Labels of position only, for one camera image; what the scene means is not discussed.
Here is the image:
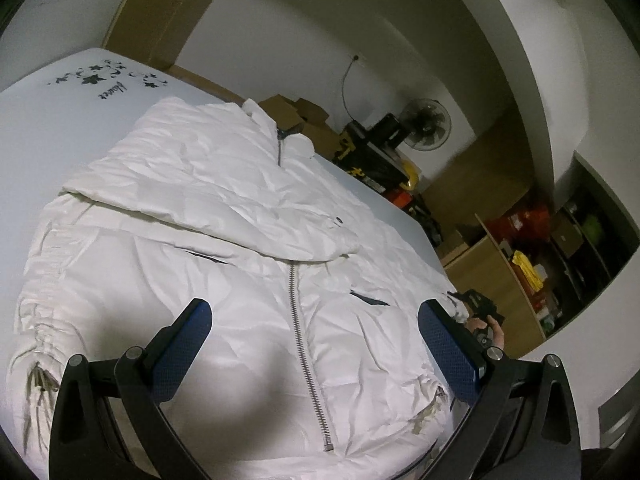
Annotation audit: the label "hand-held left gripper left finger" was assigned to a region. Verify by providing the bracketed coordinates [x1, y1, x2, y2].
[49, 298, 214, 480]

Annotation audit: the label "black upright device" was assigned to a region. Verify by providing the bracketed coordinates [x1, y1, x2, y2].
[372, 112, 404, 150]

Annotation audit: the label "wooden shelf unit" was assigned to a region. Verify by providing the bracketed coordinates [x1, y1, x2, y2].
[440, 187, 628, 347]

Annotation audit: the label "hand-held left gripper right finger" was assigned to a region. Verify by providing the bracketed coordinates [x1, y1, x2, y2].
[417, 299, 584, 480]

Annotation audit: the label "person's right hand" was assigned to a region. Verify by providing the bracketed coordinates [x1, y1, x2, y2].
[466, 316, 507, 352]

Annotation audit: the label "white puffer jacket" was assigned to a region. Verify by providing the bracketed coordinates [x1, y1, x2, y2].
[9, 96, 471, 476]

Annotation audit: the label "wall-mounted electric fan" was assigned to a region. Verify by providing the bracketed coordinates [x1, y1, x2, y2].
[399, 97, 452, 152]

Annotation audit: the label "red packages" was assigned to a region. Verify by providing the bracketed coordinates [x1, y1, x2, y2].
[486, 206, 552, 242]

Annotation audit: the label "wooden wardrobe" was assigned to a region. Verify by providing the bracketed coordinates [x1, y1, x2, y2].
[102, 0, 242, 69]

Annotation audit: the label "black wall cable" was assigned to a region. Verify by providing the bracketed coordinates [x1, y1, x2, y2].
[342, 54, 362, 127]

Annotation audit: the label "black and yellow box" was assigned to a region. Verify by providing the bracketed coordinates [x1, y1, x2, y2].
[334, 124, 407, 195]

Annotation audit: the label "yellow hard hat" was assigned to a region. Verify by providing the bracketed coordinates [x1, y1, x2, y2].
[400, 160, 422, 192]

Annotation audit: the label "yellow cloth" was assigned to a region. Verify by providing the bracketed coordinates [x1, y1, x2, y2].
[511, 250, 547, 292]

